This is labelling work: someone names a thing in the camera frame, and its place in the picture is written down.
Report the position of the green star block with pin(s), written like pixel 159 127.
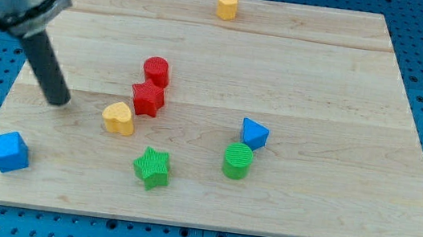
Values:
pixel 152 168

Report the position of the blue triangle block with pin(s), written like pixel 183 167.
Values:
pixel 253 134

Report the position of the red star block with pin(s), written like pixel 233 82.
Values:
pixel 147 98

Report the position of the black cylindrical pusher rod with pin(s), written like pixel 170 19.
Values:
pixel 45 66

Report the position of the green cylinder block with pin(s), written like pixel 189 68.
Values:
pixel 237 160

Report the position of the yellow hexagon block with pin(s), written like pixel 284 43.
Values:
pixel 227 9

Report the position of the yellow heart block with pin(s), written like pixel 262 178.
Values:
pixel 117 118

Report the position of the wooden board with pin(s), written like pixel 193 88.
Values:
pixel 342 159

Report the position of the red cylinder block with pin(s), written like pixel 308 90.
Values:
pixel 156 69

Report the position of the blue cube block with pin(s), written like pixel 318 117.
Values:
pixel 13 152

